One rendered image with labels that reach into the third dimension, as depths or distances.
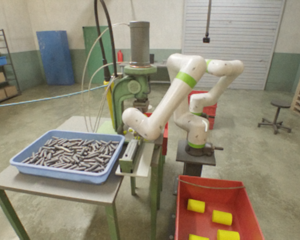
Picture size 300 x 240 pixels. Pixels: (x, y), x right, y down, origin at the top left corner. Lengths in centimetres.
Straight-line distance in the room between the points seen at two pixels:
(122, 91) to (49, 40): 641
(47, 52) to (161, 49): 409
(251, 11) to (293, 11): 128
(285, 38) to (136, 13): 490
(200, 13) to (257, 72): 277
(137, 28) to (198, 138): 77
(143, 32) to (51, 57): 657
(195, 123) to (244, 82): 601
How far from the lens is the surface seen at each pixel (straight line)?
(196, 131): 117
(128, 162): 94
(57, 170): 103
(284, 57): 751
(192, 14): 657
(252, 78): 715
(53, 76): 769
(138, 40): 113
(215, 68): 143
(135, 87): 117
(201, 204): 127
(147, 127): 92
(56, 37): 735
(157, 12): 665
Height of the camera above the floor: 165
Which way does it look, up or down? 25 degrees down
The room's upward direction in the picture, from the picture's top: straight up
